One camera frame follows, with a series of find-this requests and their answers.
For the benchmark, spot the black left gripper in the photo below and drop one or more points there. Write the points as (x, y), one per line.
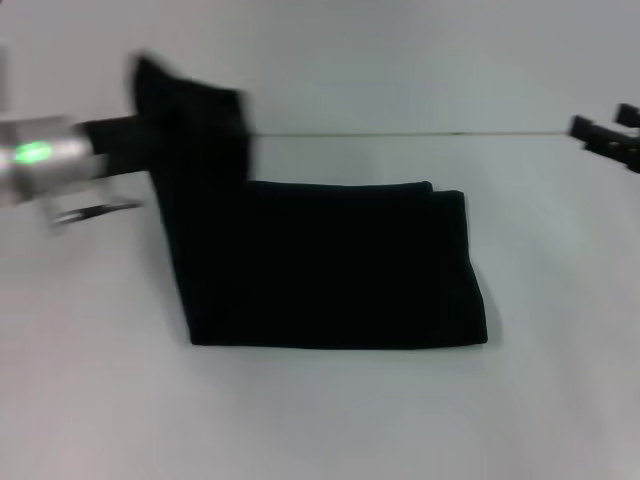
(117, 145)

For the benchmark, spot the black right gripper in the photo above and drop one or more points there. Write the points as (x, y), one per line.
(620, 147)

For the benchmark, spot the black shirt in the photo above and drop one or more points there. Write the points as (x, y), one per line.
(310, 250)

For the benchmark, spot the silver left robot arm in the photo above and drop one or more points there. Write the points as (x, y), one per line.
(45, 160)

